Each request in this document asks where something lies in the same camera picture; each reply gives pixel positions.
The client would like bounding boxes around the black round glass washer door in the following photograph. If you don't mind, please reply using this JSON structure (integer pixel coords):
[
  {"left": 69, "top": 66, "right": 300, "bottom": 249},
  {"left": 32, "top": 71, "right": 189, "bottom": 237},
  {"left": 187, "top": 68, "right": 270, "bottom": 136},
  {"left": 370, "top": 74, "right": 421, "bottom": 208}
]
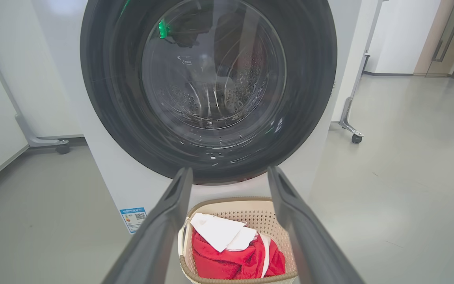
[{"left": 80, "top": 0, "right": 338, "bottom": 185}]

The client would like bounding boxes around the red and white clothing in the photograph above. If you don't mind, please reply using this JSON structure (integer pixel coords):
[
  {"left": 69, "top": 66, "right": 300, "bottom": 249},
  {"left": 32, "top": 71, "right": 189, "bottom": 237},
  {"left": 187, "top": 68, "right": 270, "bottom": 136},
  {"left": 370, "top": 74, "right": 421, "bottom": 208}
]
[{"left": 190, "top": 213, "right": 287, "bottom": 280}]

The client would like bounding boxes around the long metal door handle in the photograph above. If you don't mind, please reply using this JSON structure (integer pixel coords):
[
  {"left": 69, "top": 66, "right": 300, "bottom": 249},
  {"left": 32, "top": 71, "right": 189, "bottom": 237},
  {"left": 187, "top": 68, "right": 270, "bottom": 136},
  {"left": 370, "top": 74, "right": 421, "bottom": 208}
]
[{"left": 432, "top": 0, "right": 454, "bottom": 63}]

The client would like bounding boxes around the blue energy label sticker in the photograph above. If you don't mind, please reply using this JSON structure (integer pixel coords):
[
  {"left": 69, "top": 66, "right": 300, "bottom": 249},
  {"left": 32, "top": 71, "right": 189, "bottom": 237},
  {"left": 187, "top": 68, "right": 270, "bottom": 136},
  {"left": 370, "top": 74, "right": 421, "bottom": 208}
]
[{"left": 119, "top": 207, "right": 147, "bottom": 234}]

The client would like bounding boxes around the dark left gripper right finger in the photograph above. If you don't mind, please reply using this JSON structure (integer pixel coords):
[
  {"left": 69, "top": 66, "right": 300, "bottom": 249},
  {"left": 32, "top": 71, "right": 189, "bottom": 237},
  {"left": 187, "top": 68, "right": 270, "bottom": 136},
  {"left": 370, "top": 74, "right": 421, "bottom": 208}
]
[{"left": 267, "top": 166, "right": 365, "bottom": 284}]

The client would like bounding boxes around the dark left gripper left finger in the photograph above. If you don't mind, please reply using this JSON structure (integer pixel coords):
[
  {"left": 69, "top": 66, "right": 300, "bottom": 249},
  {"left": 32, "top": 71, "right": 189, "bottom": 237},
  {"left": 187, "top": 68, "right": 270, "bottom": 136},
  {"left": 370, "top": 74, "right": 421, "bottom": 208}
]
[{"left": 101, "top": 167, "right": 194, "bottom": 284}]

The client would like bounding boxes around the cream perforated basket brown rim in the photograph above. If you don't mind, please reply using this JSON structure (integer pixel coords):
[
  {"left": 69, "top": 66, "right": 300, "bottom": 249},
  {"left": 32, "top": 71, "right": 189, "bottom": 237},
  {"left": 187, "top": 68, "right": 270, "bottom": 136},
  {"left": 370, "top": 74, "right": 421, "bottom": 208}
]
[{"left": 178, "top": 196, "right": 298, "bottom": 284}]

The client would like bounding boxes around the white partition panel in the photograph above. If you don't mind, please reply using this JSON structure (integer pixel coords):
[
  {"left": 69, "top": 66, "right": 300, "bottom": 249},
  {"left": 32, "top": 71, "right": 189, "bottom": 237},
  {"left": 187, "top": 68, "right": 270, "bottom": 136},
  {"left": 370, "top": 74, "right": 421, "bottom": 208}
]
[{"left": 331, "top": 0, "right": 381, "bottom": 123}]

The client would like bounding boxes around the white front-load washing machine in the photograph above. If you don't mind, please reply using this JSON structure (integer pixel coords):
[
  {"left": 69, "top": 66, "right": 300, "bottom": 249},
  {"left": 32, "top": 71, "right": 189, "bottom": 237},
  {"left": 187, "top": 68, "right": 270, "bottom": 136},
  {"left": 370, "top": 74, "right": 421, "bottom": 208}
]
[{"left": 30, "top": 0, "right": 363, "bottom": 235}]

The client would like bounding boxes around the grey metal leg with caster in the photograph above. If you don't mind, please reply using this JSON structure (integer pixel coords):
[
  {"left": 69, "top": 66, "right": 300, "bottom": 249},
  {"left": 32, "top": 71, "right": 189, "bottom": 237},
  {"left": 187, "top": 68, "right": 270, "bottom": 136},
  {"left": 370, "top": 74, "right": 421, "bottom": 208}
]
[
  {"left": 0, "top": 20, "right": 71, "bottom": 155},
  {"left": 338, "top": 0, "right": 387, "bottom": 144}
]

